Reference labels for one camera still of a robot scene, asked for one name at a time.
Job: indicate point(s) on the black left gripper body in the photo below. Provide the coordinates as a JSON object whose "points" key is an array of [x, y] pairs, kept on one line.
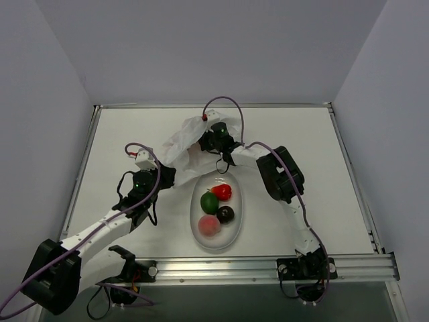
{"points": [[168, 174]]}

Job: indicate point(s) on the white plastic bag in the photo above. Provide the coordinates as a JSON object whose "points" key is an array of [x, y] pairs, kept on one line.
{"points": [[182, 150]]}

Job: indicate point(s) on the pink fake fruit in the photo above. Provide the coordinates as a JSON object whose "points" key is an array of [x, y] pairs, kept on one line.
{"points": [[209, 225]]}

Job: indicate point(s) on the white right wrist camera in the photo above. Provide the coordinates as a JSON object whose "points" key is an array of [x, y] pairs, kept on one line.
{"points": [[210, 117]]}

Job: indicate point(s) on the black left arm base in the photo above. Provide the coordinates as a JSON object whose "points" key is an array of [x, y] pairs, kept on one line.
{"points": [[122, 289]]}

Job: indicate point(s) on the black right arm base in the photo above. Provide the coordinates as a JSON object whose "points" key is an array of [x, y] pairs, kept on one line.
{"points": [[312, 274]]}

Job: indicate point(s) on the white oval plate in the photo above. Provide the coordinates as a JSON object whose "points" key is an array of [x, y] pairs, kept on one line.
{"points": [[228, 231]]}

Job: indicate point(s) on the dark purple fake plum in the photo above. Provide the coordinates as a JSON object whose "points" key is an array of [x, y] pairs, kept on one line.
{"points": [[225, 215]]}

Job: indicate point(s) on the green fake lime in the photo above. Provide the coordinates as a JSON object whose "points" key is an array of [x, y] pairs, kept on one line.
{"points": [[209, 203]]}

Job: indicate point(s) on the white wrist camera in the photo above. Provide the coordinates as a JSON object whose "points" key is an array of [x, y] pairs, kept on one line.
{"points": [[210, 117], [144, 160]]}

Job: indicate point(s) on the aluminium front rail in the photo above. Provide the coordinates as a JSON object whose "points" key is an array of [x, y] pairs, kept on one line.
{"points": [[263, 270]]}

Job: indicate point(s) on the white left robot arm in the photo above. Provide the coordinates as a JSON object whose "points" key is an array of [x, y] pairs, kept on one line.
{"points": [[60, 270]]}

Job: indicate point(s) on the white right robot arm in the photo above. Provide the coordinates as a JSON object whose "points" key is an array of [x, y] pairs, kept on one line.
{"points": [[282, 179]]}

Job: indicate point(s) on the red fake fruit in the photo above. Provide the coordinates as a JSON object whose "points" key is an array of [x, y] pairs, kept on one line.
{"points": [[223, 192]]}

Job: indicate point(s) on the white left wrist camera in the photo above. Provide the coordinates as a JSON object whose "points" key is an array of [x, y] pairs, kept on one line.
{"points": [[144, 160]]}

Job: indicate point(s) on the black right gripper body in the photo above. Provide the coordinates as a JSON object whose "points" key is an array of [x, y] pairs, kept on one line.
{"points": [[204, 141]]}

